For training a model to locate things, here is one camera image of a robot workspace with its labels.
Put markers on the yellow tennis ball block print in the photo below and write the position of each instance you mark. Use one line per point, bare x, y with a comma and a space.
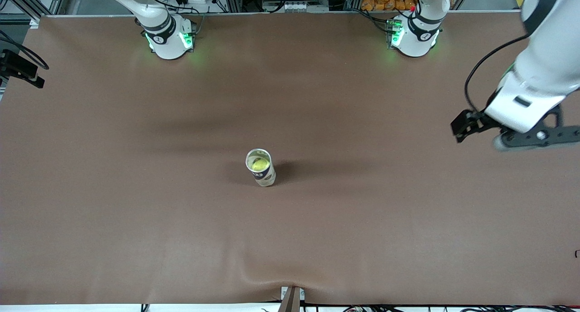
259, 165

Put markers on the brown table mat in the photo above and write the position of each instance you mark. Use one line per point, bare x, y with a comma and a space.
290, 239

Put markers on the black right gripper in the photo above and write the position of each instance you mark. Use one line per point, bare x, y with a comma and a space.
13, 64

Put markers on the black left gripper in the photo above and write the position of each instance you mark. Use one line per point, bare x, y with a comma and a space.
476, 120

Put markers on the aluminium frame profile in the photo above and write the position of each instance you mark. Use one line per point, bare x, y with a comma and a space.
34, 21

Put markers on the silver tennis ball can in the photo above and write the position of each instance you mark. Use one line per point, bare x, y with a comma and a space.
265, 178

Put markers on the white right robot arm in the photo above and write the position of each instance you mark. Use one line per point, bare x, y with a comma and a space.
167, 44

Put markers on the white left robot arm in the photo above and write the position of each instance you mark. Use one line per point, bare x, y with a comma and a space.
543, 53

